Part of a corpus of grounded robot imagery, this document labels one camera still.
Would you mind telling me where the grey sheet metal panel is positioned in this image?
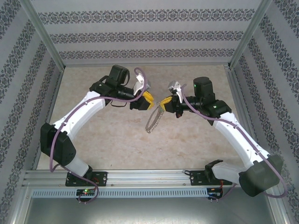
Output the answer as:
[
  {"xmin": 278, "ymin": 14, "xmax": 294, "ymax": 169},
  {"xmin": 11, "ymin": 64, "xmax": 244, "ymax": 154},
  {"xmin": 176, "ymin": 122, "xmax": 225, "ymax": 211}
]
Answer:
[{"xmin": 23, "ymin": 196, "xmax": 278, "ymax": 224}]

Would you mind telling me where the circuit board with green light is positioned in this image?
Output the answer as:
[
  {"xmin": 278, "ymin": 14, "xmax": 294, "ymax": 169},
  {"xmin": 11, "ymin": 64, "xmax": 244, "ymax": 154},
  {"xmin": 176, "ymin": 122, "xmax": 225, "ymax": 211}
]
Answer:
[{"xmin": 76, "ymin": 189, "xmax": 96, "ymax": 196}]

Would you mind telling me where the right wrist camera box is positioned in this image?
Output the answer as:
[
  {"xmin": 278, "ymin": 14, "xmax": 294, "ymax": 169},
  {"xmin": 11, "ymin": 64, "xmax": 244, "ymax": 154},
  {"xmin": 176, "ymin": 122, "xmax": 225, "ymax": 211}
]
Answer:
[{"xmin": 167, "ymin": 80, "xmax": 184, "ymax": 103}]

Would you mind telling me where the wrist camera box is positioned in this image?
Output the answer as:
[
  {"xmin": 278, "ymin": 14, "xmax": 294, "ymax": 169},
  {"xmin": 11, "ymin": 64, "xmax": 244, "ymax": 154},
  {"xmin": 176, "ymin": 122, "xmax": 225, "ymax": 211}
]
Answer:
[
  {"xmin": 167, "ymin": 80, "xmax": 184, "ymax": 103},
  {"xmin": 133, "ymin": 72, "xmax": 151, "ymax": 96}
]

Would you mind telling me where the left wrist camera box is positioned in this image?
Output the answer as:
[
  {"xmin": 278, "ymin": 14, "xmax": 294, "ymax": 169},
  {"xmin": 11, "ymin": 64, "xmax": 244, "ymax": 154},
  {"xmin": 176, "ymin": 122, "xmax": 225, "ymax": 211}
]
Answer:
[{"xmin": 133, "ymin": 72, "xmax": 151, "ymax": 96}]

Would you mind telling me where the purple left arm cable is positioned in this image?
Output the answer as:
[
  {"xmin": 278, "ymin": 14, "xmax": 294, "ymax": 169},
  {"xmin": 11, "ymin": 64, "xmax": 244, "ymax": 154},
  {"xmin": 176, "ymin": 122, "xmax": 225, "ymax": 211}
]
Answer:
[{"xmin": 50, "ymin": 67, "xmax": 150, "ymax": 203}]

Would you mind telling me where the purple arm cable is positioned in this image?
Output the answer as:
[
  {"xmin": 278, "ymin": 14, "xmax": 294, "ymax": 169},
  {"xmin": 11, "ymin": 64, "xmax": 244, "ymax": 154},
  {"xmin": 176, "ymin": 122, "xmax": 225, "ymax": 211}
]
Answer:
[
  {"xmin": 182, "ymin": 84, "xmax": 288, "ymax": 202},
  {"xmin": 50, "ymin": 67, "xmax": 150, "ymax": 203}
]

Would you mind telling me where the aluminium side frame bar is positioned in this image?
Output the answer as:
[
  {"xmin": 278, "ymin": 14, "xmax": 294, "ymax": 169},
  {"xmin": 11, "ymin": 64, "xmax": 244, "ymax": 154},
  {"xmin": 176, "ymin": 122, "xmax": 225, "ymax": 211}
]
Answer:
[{"xmin": 224, "ymin": 65, "xmax": 257, "ymax": 170}]

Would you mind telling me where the aluminium back frame bar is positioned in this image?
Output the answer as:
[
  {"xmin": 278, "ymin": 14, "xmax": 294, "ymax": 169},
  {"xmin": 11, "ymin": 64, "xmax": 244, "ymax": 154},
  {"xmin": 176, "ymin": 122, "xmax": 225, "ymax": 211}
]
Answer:
[{"xmin": 62, "ymin": 62, "xmax": 232, "ymax": 68}]

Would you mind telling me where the aluminium mounting rail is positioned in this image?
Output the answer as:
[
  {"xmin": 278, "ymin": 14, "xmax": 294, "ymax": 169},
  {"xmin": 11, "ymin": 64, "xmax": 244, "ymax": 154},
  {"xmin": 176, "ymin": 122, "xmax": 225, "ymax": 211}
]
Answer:
[{"xmin": 22, "ymin": 169, "xmax": 274, "ymax": 187}]

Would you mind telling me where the aluminium corner post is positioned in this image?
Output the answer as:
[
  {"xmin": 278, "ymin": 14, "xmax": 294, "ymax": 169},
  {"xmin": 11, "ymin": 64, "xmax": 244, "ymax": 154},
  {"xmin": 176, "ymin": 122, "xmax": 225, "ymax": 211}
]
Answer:
[
  {"xmin": 230, "ymin": 0, "xmax": 274, "ymax": 68},
  {"xmin": 18, "ymin": 0, "xmax": 66, "ymax": 68}
]

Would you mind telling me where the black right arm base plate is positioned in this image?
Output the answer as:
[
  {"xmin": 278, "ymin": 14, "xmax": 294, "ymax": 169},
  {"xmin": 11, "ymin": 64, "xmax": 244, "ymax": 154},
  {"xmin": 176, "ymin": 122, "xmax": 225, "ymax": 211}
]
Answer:
[{"xmin": 189, "ymin": 170, "xmax": 233, "ymax": 187}]

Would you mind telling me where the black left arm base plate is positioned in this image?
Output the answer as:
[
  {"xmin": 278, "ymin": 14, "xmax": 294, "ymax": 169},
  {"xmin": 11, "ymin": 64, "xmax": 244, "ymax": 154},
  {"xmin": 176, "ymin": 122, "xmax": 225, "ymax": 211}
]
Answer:
[{"xmin": 65, "ymin": 171, "xmax": 108, "ymax": 187}]

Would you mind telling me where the slotted grey cable duct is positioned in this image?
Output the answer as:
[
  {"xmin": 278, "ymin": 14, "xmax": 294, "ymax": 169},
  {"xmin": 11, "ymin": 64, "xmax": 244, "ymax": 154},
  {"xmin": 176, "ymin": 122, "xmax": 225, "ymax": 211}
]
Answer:
[{"xmin": 31, "ymin": 188, "xmax": 208, "ymax": 198}]

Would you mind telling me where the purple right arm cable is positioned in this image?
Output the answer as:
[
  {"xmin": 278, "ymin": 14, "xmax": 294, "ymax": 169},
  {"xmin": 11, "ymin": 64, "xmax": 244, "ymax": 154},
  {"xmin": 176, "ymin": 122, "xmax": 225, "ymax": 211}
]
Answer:
[{"xmin": 182, "ymin": 84, "xmax": 288, "ymax": 202}]

